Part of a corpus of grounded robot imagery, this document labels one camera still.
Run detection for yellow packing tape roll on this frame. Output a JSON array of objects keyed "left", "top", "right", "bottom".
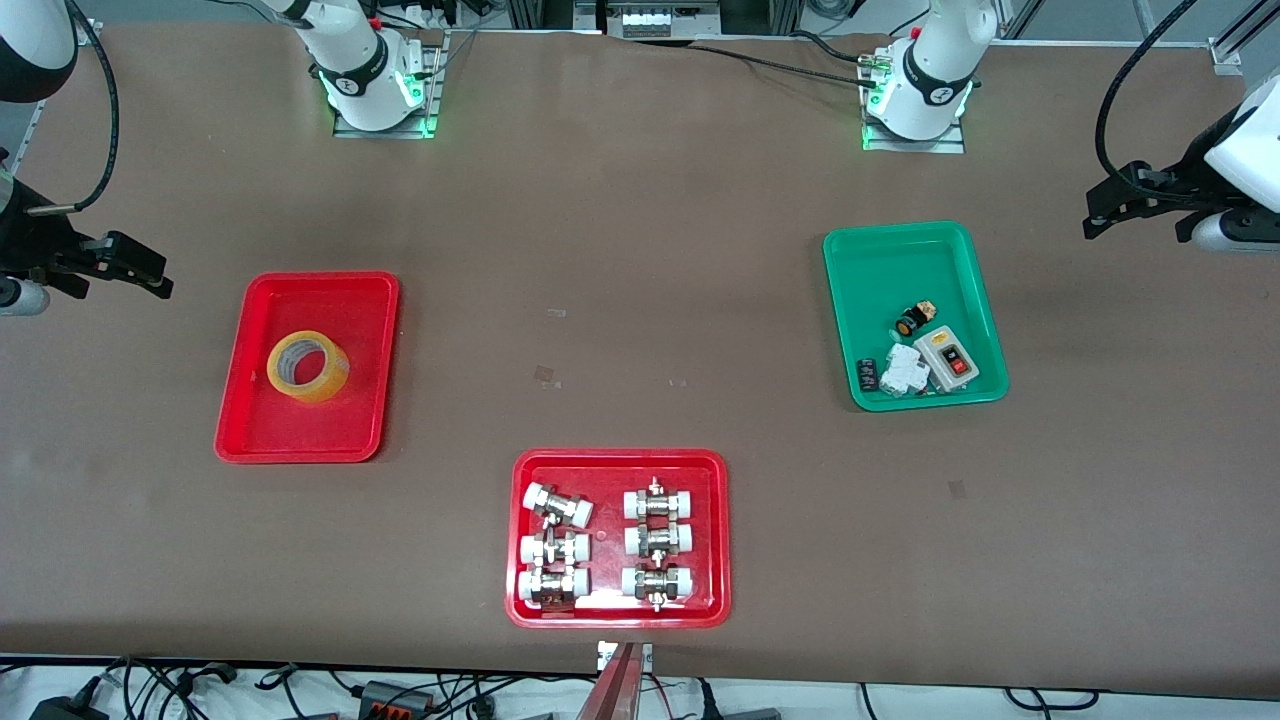
[{"left": 266, "top": 330, "right": 351, "bottom": 404}]

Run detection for empty red plastic tray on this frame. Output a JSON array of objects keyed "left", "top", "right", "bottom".
[{"left": 214, "top": 272, "right": 401, "bottom": 465}]

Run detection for green plastic tray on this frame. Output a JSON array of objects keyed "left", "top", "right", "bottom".
[{"left": 822, "top": 221, "right": 1010, "bottom": 412}]

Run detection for red tray holding fittings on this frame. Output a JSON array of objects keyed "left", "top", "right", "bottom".
[{"left": 505, "top": 448, "right": 732, "bottom": 630}]

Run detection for white circuit breaker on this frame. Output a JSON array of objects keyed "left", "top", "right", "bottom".
[{"left": 880, "top": 345, "right": 933, "bottom": 398}]

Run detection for black power adapter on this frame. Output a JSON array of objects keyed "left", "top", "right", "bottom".
[{"left": 30, "top": 694, "right": 111, "bottom": 720}]

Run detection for white and metal pipe fitting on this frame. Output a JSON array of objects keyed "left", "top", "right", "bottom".
[
  {"left": 517, "top": 566, "right": 592, "bottom": 611},
  {"left": 523, "top": 482, "right": 595, "bottom": 529},
  {"left": 620, "top": 562, "right": 697, "bottom": 612},
  {"left": 624, "top": 520, "right": 696, "bottom": 559},
  {"left": 623, "top": 477, "right": 697, "bottom": 521},
  {"left": 519, "top": 530, "right": 592, "bottom": 567}
]

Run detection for grey connector box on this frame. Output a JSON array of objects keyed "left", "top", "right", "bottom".
[{"left": 358, "top": 680, "right": 433, "bottom": 717}]

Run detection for white power strip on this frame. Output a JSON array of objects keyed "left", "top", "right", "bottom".
[{"left": 620, "top": 4, "right": 723, "bottom": 41}]

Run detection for reddish metal beam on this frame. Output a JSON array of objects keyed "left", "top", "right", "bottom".
[{"left": 575, "top": 643, "right": 646, "bottom": 720}]

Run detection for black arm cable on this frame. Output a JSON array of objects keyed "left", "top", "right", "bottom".
[
  {"left": 25, "top": 0, "right": 121, "bottom": 217},
  {"left": 1094, "top": 0, "right": 1201, "bottom": 183}
]

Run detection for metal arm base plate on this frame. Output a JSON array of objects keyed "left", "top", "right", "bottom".
[
  {"left": 861, "top": 112, "right": 967, "bottom": 154},
  {"left": 333, "top": 30, "right": 447, "bottom": 139}
]

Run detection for white switch box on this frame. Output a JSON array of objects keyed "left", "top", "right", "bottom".
[{"left": 915, "top": 328, "right": 981, "bottom": 393}]

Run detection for black table cable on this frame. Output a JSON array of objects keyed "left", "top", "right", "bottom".
[
  {"left": 690, "top": 42, "right": 873, "bottom": 67},
  {"left": 755, "top": 52, "right": 887, "bottom": 87}
]

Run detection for black floor cable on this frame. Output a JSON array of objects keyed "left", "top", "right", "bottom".
[
  {"left": 255, "top": 663, "right": 346, "bottom": 697},
  {"left": 1005, "top": 686, "right": 1101, "bottom": 714}
]

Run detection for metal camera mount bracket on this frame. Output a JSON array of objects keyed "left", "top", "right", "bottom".
[{"left": 597, "top": 640, "right": 654, "bottom": 673}]

